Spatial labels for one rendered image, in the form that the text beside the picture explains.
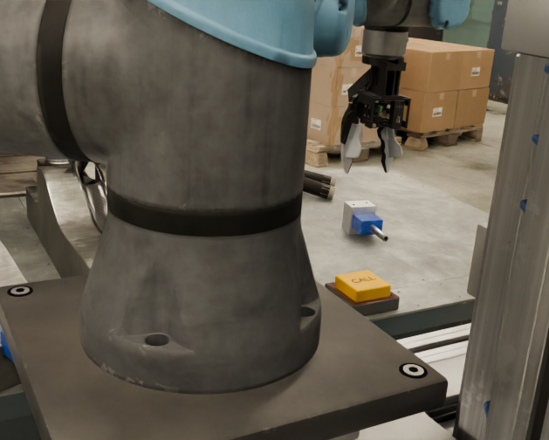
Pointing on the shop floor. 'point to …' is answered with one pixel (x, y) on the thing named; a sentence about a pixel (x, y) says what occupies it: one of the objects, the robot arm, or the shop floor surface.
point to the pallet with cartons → (444, 92)
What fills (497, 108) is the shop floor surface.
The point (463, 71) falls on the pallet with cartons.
